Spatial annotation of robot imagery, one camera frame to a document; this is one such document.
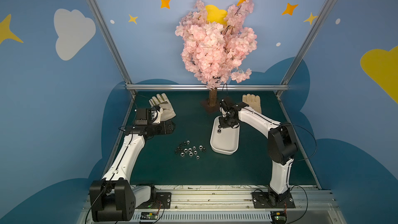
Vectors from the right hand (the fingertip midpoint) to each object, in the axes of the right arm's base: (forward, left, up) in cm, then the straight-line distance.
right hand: (225, 123), depth 95 cm
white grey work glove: (+21, +46, -6) cm, 51 cm away
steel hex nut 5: (-16, +20, -6) cm, 27 cm away
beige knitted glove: (+26, -23, -7) cm, 35 cm away
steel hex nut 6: (-11, +22, -7) cm, 26 cm away
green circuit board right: (-45, -25, -10) cm, 53 cm away
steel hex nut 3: (-19, +20, -6) cm, 28 cm away
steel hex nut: (-2, +3, -6) cm, 7 cm away
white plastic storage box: (-8, 0, -8) cm, 11 cm away
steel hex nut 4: (-19, +25, -6) cm, 32 cm away
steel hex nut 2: (0, +3, -5) cm, 6 cm away
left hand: (-9, +33, +9) cm, 35 cm away
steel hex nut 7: (-15, +18, -6) cm, 24 cm away
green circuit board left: (-49, +37, -8) cm, 62 cm away
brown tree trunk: (+20, +8, +2) cm, 21 cm away
